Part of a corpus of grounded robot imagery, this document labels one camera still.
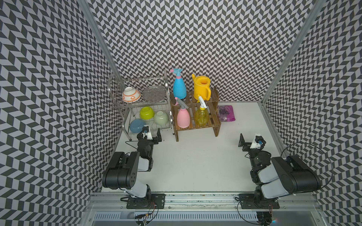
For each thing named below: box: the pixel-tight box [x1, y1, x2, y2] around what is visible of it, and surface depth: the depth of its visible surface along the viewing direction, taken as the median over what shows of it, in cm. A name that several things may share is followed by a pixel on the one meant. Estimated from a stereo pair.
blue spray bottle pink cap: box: [170, 68, 187, 100], surface depth 81 cm
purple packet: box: [217, 104, 236, 122], surface depth 107 cm
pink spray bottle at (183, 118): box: [176, 97, 191, 129], surface depth 82 cm
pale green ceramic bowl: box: [153, 110, 169, 126], surface depth 100 cm
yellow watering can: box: [191, 73, 212, 103], surface depth 79 cm
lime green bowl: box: [139, 106, 156, 120], surface depth 104 cm
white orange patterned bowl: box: [122, 86, 141, 104], surface depth 83 cm
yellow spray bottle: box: [194, 96, 209, 128], surface depth 82 cm
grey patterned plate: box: [142, 85, 166, 102], surface depth 86 cm
